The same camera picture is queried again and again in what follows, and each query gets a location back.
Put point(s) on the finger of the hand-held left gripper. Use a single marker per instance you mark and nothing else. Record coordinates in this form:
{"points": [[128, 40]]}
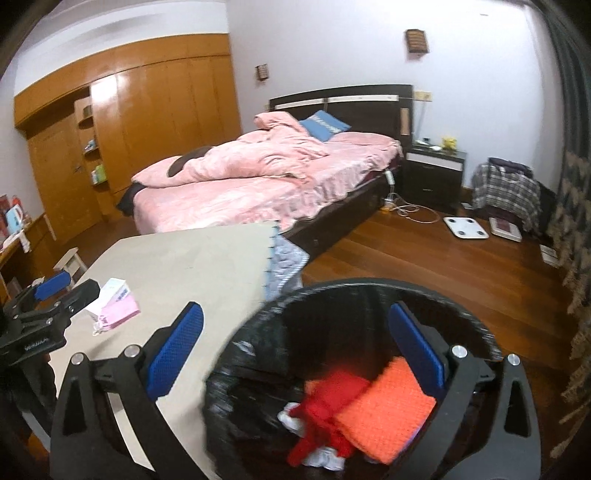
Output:
{"points": [[53, 284], [83, 295]]}

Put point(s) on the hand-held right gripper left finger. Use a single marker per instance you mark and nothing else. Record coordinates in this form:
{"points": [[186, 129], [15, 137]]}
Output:
{"points": [[175, 350]]}

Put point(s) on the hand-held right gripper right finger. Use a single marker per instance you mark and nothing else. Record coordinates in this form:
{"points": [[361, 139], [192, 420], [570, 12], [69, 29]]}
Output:
{"points": [[415, 350]]}

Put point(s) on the pink packet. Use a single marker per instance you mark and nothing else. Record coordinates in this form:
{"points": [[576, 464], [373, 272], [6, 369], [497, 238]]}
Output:
{"points": [[117, 314]]}

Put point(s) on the orange knitted sock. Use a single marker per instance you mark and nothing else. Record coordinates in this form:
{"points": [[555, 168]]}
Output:
{"points": [[383, 410]]}

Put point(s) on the red cloth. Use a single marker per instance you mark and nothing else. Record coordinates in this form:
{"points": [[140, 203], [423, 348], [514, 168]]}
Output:
{"points": [[332, 397]]}

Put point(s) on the black trash bin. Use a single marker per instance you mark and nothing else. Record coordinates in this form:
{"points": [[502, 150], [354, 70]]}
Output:
{"points": [[323, 314]]}

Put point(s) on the small white stool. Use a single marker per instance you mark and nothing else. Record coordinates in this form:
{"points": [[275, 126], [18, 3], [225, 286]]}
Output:
{"points": [[69, 259]]}

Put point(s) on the wooden desk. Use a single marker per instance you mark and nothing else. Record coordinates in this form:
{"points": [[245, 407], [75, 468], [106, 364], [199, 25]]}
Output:
{"points": [[37, 240]]}

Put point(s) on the wooden door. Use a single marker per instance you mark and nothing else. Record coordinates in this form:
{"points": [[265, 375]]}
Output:
{"points": [[55, 184]]}

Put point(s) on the black clothing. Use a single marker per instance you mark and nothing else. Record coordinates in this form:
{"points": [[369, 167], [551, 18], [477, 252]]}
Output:
{"points": [[127, 201]]}

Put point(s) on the white bathroom scale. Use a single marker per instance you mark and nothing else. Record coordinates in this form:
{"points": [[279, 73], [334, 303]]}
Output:
{"points": [[465, 227]]}

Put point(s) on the grey quilted cloth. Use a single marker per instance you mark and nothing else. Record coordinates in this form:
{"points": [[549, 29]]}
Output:
{"points": [[286, 263]]}

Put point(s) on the teal toiletry items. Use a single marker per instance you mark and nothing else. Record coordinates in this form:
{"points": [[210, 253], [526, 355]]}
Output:
{"points": [[90, 146]]}

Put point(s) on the white power strip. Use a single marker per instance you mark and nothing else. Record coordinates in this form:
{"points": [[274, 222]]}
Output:
{"points": [[390, 204]]}

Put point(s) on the red and white flat box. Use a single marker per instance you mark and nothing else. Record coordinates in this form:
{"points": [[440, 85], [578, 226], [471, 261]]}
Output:
{"points": [[505, 229]]}

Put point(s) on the pink bedspread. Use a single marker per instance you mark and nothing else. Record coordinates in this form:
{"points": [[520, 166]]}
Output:
{"points": [[231, 198]]}

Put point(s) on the dark nightstand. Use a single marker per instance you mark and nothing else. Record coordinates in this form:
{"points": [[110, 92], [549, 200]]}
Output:
{"points": [[429, 184]]}

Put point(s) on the plaid bag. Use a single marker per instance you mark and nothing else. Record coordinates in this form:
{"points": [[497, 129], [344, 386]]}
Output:
{"points": [[508, 194]]}

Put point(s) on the patterned curtain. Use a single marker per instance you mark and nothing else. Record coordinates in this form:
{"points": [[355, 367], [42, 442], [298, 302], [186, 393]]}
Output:
{"points": [[572, 230]]}

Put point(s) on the pink duvet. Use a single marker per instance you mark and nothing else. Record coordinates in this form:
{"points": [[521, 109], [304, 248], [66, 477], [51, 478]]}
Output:
{"points": [[240, 161]]}

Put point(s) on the wooden wardrobe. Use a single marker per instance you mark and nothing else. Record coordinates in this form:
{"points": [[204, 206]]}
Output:
{"points": [[161, 101]]}

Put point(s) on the yellow toy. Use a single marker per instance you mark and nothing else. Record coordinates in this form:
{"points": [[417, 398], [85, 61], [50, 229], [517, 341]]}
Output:
{"points": [[449, 143]]}

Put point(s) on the dark wooden bed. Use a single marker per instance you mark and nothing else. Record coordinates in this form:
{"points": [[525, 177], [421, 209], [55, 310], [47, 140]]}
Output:
{"points": [[369, 115]]}

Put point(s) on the blue pillow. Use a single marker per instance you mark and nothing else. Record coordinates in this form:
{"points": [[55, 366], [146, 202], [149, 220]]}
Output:
{"points": [[323, 124]]}

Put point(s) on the red picture frame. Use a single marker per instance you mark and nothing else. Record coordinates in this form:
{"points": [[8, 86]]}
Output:
{"points": [[4, 207]]}

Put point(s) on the wall outlet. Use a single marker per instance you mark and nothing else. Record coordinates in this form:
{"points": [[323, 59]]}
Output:
{"points": [[423, 95]]}

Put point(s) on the wooden wall lamp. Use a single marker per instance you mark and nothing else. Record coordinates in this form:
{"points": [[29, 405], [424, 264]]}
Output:
{"points": [[262, 72], [416, 41]]}

